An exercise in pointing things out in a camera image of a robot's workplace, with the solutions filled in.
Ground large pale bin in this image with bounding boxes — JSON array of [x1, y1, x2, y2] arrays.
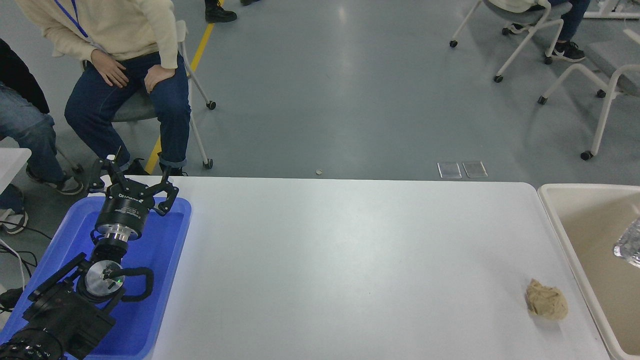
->
[[537, 183, 640, 360]]

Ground silver foil tray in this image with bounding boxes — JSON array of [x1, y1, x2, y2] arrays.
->
[[613, 217, 640, 266]]

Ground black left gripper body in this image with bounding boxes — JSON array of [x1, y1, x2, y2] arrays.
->
[[95, 183, 152, 237]]

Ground thin white cable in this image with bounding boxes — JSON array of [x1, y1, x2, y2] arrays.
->
[[0, 239, 26, 291]]

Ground person's left hand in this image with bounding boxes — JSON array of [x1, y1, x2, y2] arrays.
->
[[144, 66, 177, 94]]

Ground small black object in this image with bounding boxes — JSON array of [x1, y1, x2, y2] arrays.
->
[[0, 287, 24, 312]]

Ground blue plastic tray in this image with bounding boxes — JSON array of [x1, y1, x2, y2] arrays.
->
[[0, 196, 193, 360]]

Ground person's right hand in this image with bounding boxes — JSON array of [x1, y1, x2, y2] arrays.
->
[[91, 50, 130, 89]]

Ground thin black cable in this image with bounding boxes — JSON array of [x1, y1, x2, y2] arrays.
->
[[0, 220, 55, 273]]

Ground person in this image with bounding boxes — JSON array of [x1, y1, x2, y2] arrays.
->
[[14, 0, 192, 177], [204, 0, 262, 24], [0, 40, 85, 236], [487, 0, 591, 63]]

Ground crumpled tan paper ball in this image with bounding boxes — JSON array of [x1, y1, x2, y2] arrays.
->
[[525, 278, 569, 321]]

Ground clear floor plate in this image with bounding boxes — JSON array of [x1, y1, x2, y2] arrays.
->
[[436, 161, 462, 180], [461, 160, 488, 179]]

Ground white side table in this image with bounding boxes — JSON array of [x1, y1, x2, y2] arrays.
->
[[0, 148, 32, 193]]

